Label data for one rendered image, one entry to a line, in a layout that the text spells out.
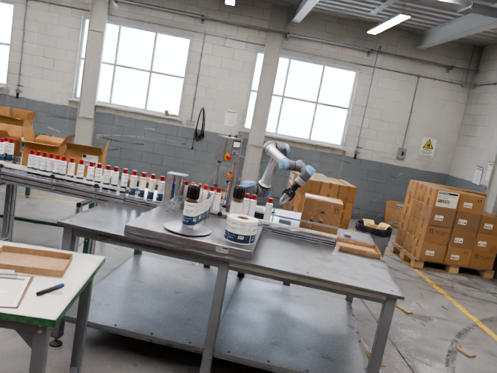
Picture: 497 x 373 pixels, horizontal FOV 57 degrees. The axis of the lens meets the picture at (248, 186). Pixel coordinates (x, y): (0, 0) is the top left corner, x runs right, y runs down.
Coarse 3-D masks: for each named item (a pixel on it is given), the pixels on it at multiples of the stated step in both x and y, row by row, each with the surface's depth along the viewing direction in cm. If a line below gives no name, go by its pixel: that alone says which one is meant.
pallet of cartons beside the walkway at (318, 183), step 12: (312, 180) 677; (324, 180) 705; (336, 180) 733; (300, 192) 680; (312, 192) 680; (324, 192) 682; (336, 192) 683; (348, 192) 685; (288, 204) 749; (300, 204) 682; (348, 204) 687; (348, 216) 690
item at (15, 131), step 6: (0, 126) 472; (6, 126) 473; (12, 126) 474; (18, 126) 476; (0, 132) 436; (6, 132) 436; (12, 132) 471; (18, 132) 472; (12, 138) 470; (18, 138) 462; (18, 144) 463; (18, 150) 470; (18, 156) 472
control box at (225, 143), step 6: (222, 138) 349; (228, 138) 347; (234, 138) 353; (240, 138) 358; (222, 144) 349; (228, 144) 348; (240, 144) 358; (216, 150) 354; (222, 150) 349; (228, 150) 350; (216, 156) 354; (222, 156) 349; (234, 156) 357; (234, 162) 359
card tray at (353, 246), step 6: (342, 240) 359; (348, 240) 359; (354, 240) 358; (342, 246) 334; (348, 246) 349; (354, 246) 352; (360, 246) 356; (366, 246) 358; (372, 246) 357; (354, 252) 334; (360, 252) 333; (366, 252) 332; (372, 252) 332; (378, 252) 340; (378, 258) 332
